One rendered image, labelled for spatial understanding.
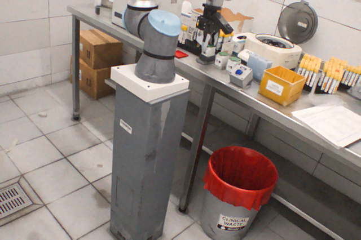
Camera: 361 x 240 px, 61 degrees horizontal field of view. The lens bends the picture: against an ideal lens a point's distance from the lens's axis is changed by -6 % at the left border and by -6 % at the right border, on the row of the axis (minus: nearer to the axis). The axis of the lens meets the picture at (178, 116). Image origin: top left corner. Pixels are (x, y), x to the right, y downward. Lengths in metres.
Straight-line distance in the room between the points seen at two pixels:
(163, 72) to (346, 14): 1.03
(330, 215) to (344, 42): 0.90
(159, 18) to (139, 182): 0.64
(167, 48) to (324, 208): 1.22
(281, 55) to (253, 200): 0.68
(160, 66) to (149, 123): 0.20
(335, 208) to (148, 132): 1.16
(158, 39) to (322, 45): 1.01
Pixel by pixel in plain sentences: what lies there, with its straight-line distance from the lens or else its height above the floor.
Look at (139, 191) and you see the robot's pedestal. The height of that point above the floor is 0.45.
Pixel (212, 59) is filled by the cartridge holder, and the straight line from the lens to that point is 1.51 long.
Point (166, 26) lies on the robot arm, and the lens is 1.09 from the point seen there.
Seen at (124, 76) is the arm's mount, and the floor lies 0.92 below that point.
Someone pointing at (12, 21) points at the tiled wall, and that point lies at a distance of 2.80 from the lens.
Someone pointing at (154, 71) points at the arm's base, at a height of 0.95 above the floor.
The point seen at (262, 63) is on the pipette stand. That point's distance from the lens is 1.41.
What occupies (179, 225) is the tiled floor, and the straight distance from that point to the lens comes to 1.85.
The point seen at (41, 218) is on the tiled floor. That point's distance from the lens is 1.87.
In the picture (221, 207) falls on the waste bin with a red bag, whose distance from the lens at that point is 1.62.
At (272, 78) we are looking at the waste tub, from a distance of 1.28.
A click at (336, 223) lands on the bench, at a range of 1.84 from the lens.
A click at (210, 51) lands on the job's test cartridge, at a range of 1.48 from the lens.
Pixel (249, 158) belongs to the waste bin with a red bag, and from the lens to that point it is 1.76.
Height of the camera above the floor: 1.42
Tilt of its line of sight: 31 degrees down
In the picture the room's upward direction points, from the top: 10 degrees clockwise
